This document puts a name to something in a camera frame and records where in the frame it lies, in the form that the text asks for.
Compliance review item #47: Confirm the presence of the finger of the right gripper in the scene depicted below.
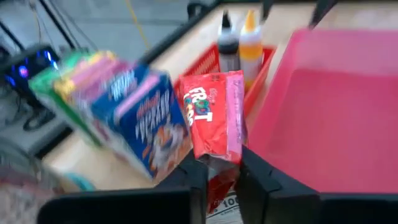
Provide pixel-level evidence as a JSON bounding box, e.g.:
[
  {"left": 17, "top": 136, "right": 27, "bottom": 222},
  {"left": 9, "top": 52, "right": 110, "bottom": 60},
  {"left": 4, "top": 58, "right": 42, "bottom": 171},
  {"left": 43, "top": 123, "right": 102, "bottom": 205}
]
[
  {"left": 260, "top": 0, "right": 272, "bottom": 23},
  {"left": 308, "top": 0, "right": 339, "bottom": 30}
]

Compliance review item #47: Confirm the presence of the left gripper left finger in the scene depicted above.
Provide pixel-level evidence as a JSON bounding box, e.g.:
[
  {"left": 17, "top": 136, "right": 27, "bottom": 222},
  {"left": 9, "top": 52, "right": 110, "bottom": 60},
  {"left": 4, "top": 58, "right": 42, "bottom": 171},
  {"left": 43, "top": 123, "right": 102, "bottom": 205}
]
[{"left": 37, "top": 151, "right": 208, "bottom": 224}]

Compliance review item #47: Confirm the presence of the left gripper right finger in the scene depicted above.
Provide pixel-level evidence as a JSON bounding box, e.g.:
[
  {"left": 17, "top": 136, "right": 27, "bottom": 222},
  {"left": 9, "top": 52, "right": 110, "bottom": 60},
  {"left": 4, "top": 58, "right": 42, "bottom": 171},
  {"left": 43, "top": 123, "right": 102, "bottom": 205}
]
[{"left": 237, "top": 146, "right": 398, "bottom": 224}]

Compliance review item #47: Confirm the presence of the blue Frosted Flakes cereal box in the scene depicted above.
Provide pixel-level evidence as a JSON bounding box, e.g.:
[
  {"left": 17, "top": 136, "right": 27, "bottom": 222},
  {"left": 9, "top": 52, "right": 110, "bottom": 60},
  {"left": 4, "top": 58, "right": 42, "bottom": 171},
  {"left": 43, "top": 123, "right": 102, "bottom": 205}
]
[{"left": 90, "top": 65, "right": 193, "bottom": 183}]

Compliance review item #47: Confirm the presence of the red Froot Loops cereal box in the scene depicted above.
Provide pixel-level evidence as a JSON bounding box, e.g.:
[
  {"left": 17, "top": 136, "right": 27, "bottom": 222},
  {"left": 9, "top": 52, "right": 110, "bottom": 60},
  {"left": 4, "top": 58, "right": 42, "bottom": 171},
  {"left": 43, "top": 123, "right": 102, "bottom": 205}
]
[{"left": 178, "top": 70, "right": 246, "bottom": 224}]

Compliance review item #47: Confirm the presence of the pink mini cereal box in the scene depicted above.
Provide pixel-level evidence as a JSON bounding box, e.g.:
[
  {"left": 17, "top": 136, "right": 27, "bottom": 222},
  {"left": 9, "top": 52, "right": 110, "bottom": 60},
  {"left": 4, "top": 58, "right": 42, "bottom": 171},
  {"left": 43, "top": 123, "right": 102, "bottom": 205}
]
[{"left": 67, "top": 58, "right": 134, "bottom": 106}]

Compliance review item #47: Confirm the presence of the yellow mini cereal box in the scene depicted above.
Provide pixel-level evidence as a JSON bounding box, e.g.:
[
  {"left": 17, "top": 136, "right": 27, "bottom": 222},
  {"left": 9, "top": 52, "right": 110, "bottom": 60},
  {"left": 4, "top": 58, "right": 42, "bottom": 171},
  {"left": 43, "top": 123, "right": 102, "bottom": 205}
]
[{"left": 52, "top": 51, "right": 116, "bottom": 100}]

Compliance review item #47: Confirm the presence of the green mini cereal box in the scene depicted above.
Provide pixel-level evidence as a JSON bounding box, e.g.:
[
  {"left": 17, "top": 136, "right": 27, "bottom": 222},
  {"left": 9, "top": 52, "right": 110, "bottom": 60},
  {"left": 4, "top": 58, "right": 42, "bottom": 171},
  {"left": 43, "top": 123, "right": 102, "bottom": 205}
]
[{"left": 28, "top": 49, "right": 105, "bottom": 147}]

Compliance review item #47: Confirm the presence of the orange-capped squeeze bottle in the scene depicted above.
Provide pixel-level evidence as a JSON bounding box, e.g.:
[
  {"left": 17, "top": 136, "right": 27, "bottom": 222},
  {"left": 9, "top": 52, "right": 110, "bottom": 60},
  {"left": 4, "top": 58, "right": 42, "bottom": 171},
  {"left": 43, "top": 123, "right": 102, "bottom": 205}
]
[{"left": 238, "top": 9, "right": 264, "bottom": 91}]

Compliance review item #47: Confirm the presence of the black-capped squeeze bottle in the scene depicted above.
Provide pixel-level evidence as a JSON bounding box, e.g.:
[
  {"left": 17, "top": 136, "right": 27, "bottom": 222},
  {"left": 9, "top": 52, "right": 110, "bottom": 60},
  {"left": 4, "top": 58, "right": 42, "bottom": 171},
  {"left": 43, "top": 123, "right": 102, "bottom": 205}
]
[{"left": 217, "top": 9, "right": 240, "bottom": 74}]

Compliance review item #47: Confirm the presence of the small red mesh basket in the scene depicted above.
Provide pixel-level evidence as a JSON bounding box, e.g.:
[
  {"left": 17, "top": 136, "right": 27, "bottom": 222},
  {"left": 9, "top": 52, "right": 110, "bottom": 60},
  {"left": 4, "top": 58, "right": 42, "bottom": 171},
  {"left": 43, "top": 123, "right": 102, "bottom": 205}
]
[{"left": 174, "top": 43, "right": 277, "bottom": 118}]

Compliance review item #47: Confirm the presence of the pink plastic bin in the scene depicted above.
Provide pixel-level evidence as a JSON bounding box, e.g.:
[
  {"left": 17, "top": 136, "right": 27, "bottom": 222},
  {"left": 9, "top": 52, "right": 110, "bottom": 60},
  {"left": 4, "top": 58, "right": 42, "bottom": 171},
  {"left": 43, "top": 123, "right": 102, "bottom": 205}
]
[{"left": 247, "top": 27, "right": 398, "bottom": 195}]

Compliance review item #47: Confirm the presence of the black metal table frame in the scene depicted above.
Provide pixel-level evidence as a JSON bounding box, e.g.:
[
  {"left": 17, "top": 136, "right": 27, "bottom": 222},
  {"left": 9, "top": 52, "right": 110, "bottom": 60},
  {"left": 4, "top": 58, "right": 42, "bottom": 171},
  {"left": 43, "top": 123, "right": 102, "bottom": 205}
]
[{"left": 139, "top": 0, "right": 218, "bottom": 65}]

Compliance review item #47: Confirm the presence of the straight yellow cable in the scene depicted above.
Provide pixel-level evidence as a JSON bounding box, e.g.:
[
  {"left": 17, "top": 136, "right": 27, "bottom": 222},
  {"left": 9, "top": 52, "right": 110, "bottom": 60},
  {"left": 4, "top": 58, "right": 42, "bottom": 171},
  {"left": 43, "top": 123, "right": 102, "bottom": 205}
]
[{"left": 124, "top": 0, "right": 150, "bottom": 50}]

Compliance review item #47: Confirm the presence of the teal-handled metal box grater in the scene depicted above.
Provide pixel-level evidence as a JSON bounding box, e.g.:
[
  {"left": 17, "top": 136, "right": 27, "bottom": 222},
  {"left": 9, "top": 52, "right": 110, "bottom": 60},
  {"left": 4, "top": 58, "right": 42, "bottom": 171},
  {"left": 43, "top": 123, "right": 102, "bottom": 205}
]
[{"left": 0, "top": 136, "right": 96, "bottom": 224}]

